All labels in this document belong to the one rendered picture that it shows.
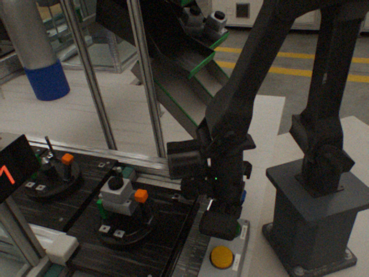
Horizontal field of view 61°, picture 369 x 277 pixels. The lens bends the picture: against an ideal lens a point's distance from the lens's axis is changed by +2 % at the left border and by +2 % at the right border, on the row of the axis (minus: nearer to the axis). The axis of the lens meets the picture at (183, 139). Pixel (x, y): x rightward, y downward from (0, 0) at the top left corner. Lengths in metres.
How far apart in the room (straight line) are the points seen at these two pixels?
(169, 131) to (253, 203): 0.45
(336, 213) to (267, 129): 0.57
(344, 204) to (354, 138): 0.54
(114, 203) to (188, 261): 0.19
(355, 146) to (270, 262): 0.51
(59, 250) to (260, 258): 0.43
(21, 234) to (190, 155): 0.36
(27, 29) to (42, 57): 0.12
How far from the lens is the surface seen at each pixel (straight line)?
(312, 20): 4.61
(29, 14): 1.48
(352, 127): 1.19
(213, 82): 1.03
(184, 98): 0.88
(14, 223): 0.66
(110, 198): 0.64
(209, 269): 0.63
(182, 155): 0.50
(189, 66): 0.78
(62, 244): 0.70
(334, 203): 0.62
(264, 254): 0.78
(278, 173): 0.66
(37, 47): 1.50
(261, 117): 1.19
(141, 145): 1.10
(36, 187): 0.86
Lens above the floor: 1.50
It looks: 36 degrees down
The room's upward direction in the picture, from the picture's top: 7 degrees counter-clockwise
